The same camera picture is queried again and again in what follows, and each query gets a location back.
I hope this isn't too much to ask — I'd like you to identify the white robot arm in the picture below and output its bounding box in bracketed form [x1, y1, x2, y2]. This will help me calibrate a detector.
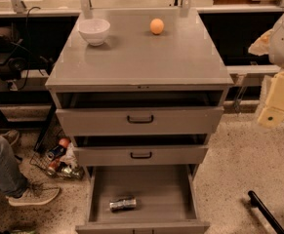
[248, 14, 284, 129]

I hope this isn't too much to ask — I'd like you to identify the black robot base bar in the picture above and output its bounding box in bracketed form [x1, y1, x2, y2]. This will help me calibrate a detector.
[248, 190, 284, 234]

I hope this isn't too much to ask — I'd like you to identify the grey bottom drawer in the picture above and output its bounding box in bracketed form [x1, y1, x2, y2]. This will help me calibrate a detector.
[75, 165, 210, 234]

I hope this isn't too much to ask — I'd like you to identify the grey middle drawer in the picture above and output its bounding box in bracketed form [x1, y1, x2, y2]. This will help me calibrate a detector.
[74, 135, 208, 166]

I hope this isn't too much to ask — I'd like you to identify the grey top drawer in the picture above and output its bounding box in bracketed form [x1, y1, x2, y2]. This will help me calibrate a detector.
[54, 92, 223, 137]

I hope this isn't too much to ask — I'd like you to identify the red apple in basket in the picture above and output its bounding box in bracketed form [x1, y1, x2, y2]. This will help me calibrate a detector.
[59, 137, 70, 148]

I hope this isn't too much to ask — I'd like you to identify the grey drawer cabinet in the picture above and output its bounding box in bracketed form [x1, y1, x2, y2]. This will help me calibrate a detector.
[44, 6, 235, 234]

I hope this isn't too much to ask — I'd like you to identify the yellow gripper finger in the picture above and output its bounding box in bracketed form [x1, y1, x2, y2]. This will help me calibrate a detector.
[257, 71, 284, 129]
[248, 29, 273, 56]

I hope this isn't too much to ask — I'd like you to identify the wire basket on floor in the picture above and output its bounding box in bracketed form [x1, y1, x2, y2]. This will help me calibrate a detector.
[30, 146, 84, 180]

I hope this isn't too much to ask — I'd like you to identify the silver redbull can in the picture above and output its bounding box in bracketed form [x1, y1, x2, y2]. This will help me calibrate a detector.
[109, 197, 137, 212]

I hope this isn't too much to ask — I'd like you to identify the grey drawer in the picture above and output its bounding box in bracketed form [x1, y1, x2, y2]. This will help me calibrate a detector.
[74, 135, 208, 166]
[54, 92, 223, 137]
[75, 165, 210, 234]

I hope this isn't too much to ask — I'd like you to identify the black cable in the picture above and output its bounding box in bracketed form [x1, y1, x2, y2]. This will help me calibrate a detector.
[16, 6, 52, 91]

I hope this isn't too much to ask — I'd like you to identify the dark machine under bench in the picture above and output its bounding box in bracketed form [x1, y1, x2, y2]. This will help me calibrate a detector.
[0, 25, 27, 81]

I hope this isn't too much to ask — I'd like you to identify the beige sneaker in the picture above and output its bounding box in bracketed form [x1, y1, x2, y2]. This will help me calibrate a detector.
[8, 183, 61, 207]

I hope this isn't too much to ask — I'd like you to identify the white ceramic bowl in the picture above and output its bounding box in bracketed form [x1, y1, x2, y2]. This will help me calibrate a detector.
[78, 19, 110, 46]

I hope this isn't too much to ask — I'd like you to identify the orange fruit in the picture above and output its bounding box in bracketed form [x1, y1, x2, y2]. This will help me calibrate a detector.
[149, 19, 164, 35]

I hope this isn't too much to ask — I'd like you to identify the person leg in jeans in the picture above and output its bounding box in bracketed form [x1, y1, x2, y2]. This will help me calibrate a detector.
[0, 136, 28, 198]

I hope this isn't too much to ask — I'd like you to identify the blue can in basket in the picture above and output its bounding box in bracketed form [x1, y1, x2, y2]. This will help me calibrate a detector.
[46, 145, 66, 161]

